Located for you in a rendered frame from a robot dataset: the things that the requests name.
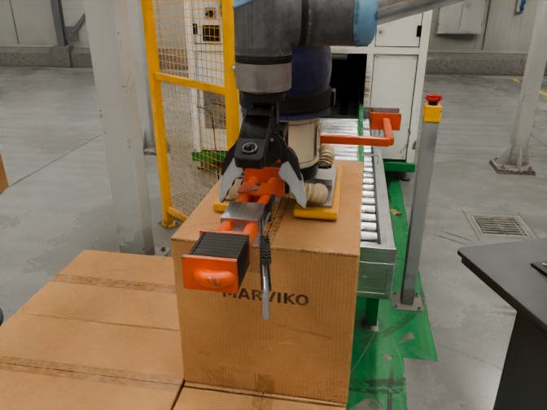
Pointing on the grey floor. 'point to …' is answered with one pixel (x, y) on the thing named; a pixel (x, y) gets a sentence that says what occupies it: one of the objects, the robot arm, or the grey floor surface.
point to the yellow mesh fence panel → (189, 88)
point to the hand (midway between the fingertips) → (261, 208)
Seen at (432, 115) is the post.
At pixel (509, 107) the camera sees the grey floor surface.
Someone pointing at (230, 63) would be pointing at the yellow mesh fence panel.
